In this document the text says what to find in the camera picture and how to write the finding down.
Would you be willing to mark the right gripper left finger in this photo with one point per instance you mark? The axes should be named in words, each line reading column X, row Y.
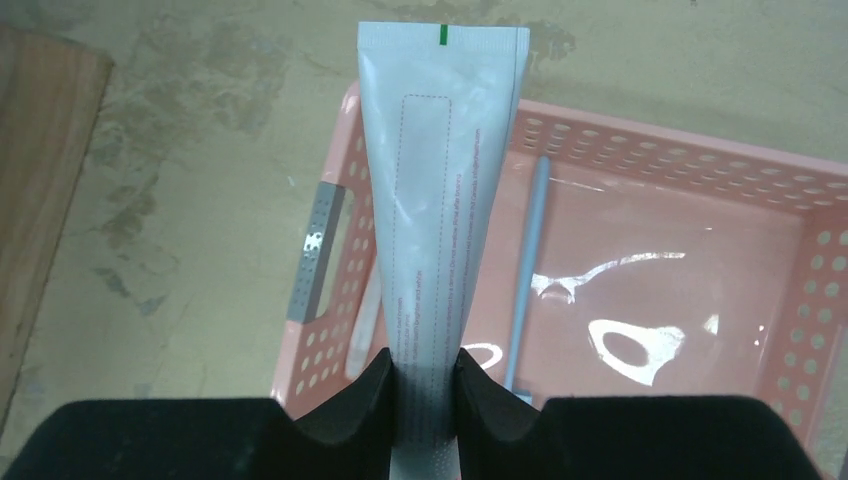
column 348, row 436

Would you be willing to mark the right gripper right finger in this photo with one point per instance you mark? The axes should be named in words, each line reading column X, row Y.
column 619, row 437

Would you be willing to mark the grey toothbrush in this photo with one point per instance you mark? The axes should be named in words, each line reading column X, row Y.
column 529, row 250

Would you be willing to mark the pink plastic basket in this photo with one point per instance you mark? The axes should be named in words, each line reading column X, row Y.
column 669, row 263

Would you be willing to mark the red cap toothpaste tube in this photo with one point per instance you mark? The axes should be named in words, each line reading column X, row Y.
column 438, row 105

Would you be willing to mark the wooden board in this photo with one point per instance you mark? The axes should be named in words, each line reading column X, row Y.
column 51, row 92

